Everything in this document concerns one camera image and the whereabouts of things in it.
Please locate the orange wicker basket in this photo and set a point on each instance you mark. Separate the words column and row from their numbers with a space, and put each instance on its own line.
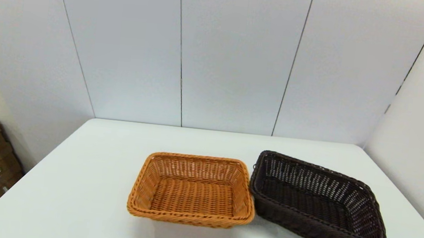
column 186, row 219

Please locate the dark brown wicker basket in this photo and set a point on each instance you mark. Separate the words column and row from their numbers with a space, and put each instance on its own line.
column 310, row 227

